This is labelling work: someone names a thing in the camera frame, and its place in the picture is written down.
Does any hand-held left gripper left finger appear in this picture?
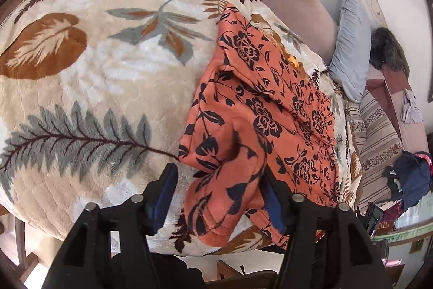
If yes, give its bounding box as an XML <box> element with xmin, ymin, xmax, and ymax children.
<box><xmin>43</xmin><ymin>162</ymin><xmax>179</xmax><ymax>289</ymax></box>

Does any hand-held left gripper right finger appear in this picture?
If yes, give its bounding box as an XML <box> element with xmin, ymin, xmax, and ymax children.
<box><xmin>260</xmin><ymin>167</ymin><xmax>395</xmax><ymax>289</ymax></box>

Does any orange floral garment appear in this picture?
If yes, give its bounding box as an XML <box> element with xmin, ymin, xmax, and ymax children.
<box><xmin>178</xmin><ymin>3</ymin><xmax>340</xmax><ymax>247</ymax></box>

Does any wooden chair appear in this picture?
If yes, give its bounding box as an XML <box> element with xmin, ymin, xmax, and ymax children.
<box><xmin>216</xmin><ymin>260</ymin><xmax>281</xmax><ymax>289</ymax></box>

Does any leaf print blanket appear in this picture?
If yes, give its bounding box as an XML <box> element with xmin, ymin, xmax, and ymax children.
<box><xmin>0</xmin><ymin>0</ymin><xmax>362</xmax><ymax>257</ymax></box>

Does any striped cushion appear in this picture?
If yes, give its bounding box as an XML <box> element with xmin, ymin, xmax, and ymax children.
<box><xmin>345</xmin><ymin>91</ymin><xmax>405</xmax><ymax>212</ymax></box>

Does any dark blue bag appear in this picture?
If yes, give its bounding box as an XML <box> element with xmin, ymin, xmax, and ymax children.
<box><xmin>382</xmin><ymin>151</ymin><xmax>433</xmax><ymax>212</ymax></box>

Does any maroon cloth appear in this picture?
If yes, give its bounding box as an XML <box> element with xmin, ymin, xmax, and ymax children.
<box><xmin>365</xmin><ymin>67</ymin><xmax>415</xmax><ymax>147</ymax></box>

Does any white crumpled cloth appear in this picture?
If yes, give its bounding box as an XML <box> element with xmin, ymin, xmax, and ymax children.
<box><xmin>401</xmin><ymin>89</ymin><xmax>424</xmax><ymax>124</ymax></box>

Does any grey blue pillow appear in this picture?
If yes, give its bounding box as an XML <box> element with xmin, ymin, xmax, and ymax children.
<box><xmin>327</xmin><ymin>0</ymin><xmax>373</xmax><ymax>103</ymax></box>

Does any pink cushion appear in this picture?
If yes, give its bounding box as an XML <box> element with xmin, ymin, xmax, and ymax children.
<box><xmin>245</xmin><ymin>0</ymin><xmax>339</xmax><ymax>64</ymax></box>

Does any dark furry cloth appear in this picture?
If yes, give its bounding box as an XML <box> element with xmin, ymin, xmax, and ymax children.
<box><xmin>369</xmin><ymin>28</ymin><xmax>403</xmax><ymax>71</ymax></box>

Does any olive brown cloth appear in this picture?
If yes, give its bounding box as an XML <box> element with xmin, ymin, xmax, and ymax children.
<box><xmin>392</xmin><ymin>38</ymin><xmax>411</xmax><ymax>76</ymax></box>

